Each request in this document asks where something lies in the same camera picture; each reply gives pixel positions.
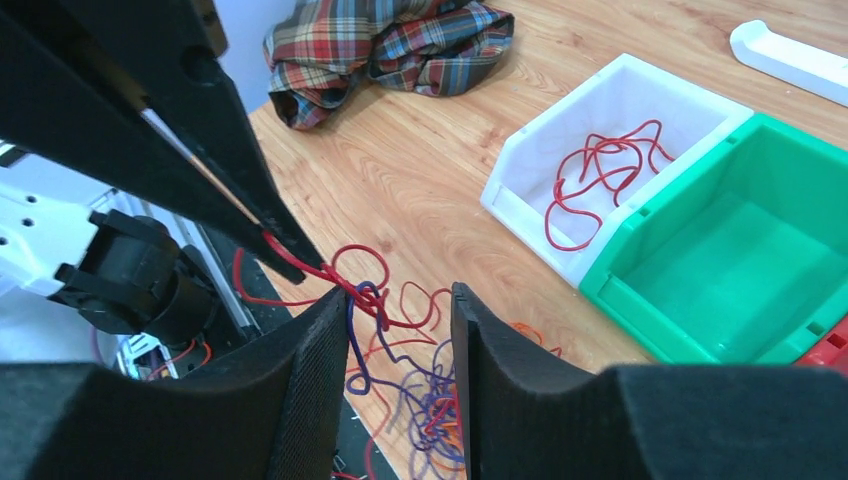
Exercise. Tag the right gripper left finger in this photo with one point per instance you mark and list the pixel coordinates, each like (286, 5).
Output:
(269, 410)

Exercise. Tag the red plastic bin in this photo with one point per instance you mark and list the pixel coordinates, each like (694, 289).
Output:
(829, 352)

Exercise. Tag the white plastic bin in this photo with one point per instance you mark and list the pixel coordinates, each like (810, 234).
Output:
(565, 182)

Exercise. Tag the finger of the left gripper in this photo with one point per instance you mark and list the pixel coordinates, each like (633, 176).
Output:
(218, 99)
(99, 146)

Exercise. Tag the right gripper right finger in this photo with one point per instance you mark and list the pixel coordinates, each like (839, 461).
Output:
(527, 414)

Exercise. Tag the plaid flannel shirt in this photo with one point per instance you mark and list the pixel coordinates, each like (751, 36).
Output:
(434, 48)

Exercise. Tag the white garment rack stand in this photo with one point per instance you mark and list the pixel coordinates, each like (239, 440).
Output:
(812, 69)

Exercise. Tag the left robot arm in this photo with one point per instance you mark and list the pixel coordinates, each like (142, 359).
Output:
(132, 94)

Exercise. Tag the green plastic bin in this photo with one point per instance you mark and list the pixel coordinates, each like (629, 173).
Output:
(741, 259)

